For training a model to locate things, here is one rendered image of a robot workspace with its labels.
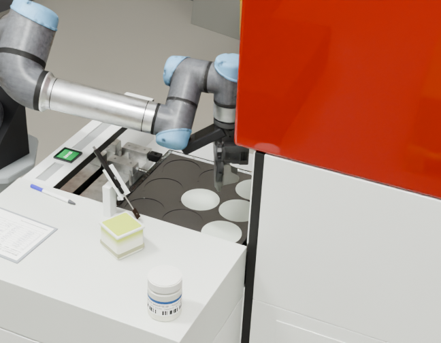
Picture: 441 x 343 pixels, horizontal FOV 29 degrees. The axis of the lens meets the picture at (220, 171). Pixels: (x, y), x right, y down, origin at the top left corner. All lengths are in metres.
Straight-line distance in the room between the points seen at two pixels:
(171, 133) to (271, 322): 0.52
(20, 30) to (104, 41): 3.31
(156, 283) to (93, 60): 3.47
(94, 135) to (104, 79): 2.47
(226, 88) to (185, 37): 3.44
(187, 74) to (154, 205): 0.39
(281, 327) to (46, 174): 0.71
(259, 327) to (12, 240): 0.62
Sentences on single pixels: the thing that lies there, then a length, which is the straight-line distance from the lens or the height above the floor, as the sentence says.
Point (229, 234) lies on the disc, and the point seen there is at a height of 0.90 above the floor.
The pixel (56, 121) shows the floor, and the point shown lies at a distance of 4.45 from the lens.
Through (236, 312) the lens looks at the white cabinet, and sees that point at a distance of 2.04.
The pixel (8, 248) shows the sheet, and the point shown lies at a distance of 1.97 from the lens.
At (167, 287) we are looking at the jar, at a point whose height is 1.06.
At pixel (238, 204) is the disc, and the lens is 2.21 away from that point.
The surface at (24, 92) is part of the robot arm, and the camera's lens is 2.00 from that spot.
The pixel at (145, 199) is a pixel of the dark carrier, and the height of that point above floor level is 0.90.
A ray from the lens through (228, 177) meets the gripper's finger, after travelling 2.11.
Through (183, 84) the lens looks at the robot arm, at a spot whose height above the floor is 1.27.
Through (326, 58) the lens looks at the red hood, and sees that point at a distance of 1.66.
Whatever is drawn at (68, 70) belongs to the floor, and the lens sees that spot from 4.97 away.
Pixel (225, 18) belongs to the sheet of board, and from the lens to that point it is 5.42.
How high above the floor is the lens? 2.15
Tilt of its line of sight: 32 degrees down
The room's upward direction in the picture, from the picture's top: 3 degrees clockwise
